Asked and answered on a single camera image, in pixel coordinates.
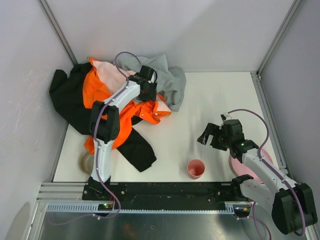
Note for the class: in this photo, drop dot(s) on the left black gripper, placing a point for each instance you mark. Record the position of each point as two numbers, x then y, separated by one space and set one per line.
149 92

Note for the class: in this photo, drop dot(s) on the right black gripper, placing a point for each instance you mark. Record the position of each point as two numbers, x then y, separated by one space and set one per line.
216 136

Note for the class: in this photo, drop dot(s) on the orange jacket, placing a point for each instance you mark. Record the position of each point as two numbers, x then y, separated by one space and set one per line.
103 80

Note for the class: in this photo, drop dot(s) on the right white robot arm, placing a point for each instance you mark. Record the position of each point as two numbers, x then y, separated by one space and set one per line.
291 204

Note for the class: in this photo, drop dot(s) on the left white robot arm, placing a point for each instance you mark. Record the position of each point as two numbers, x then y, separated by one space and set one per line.
105 118

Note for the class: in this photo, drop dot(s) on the grey sweatshirt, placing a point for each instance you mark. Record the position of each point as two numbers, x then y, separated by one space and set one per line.
171 81

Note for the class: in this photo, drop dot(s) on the pink cup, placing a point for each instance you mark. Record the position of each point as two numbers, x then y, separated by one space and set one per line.
196 169

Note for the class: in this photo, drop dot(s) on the pink plate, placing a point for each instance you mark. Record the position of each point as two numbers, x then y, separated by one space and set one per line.
239 169

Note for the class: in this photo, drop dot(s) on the black garment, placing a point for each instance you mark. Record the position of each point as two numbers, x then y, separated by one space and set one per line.
66 93

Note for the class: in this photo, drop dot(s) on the beige bowl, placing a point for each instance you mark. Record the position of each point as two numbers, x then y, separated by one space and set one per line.
86 163

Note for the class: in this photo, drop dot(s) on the right aluminium table rail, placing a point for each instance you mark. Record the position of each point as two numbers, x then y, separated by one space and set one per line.
277 145

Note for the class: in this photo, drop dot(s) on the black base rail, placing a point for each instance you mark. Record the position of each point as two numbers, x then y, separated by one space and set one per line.
175 193

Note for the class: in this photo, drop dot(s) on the grey slotted cable duct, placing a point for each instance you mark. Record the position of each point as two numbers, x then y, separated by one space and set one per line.
208 207

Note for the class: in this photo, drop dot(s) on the left aluminium frame post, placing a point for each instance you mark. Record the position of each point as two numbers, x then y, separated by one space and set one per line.
47 11

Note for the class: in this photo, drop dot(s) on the aluminium frame post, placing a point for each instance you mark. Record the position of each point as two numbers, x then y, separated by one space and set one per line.
280 34
47 11

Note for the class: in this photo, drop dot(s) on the right aluminium frame post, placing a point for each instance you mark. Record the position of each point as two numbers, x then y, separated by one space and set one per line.
280 34

